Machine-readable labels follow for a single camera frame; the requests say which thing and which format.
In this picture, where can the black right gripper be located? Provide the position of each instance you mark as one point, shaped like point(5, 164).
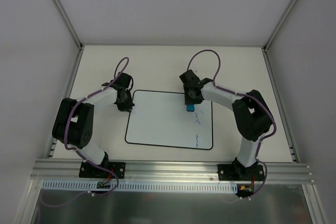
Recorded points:
point(192, 96)

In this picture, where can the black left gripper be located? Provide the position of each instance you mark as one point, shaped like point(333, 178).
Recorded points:
point(124, 100)

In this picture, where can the blue whiteboard eraser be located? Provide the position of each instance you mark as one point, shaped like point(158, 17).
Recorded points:
point(190, 107)

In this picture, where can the white whiteboard black rim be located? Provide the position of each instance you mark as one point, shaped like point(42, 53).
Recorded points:
point(161, 119)

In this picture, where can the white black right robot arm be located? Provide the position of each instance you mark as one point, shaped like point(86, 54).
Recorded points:
point(252, 115)

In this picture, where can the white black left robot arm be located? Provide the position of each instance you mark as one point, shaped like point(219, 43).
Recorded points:
point(74, 122)

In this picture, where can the shiny metal front panel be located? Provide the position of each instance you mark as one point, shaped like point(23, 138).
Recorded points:
point(273, 204)

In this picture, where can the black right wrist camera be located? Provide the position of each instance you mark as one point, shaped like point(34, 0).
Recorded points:
point(189, 78)

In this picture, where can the aluminium left corner post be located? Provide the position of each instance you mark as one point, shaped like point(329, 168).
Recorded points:
point(64, 16)

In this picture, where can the aluminium corner post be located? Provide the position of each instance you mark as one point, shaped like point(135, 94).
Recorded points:
point(283, 18)
point(64, 16)

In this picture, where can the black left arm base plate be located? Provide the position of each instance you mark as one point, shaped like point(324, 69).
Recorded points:
point(90, 171)

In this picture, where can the white slotted cable duct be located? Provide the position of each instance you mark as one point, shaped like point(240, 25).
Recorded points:
point(82, 185)

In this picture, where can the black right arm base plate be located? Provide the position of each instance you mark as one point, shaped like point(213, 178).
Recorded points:
point(231, 172)

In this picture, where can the aluminium front rail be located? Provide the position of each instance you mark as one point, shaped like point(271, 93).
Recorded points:
point(161, 171)

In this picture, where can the aluminium right corner post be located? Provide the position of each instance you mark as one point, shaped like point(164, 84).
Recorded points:
point(283, 18)

